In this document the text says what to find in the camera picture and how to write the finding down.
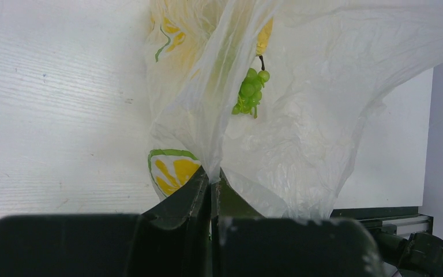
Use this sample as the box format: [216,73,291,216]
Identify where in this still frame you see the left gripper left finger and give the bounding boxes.
[0,169,210,276]

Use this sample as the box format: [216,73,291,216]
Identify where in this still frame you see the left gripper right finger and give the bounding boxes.
[211,173,384,276]

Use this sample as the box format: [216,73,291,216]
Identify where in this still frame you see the green fake grapes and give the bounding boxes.
[231,55,271,119]

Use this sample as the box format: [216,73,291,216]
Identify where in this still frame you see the clear plastic bag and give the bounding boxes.
[144,1,443,219]

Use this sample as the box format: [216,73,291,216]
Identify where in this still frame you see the yellow fake banana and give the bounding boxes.
[256,18,273,57]

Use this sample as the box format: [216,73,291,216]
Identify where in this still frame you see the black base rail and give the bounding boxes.
[331,206,434,238]

